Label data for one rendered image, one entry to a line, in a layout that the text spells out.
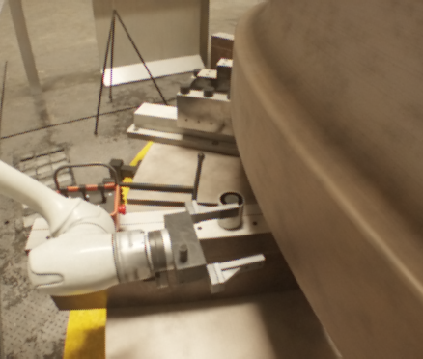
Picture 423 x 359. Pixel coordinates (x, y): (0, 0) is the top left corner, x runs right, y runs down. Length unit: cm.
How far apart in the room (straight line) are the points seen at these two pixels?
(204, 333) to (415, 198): 92
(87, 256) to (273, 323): 89
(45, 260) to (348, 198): 49
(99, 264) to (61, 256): 6
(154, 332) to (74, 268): 75
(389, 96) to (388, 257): 28
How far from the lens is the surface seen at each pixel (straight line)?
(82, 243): 56
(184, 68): 412
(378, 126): 62
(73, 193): 105
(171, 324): 127
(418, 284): 47
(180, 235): 58
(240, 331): 127
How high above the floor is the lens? 145
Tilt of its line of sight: 39 degrees down
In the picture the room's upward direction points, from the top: 3 degrees clockwise
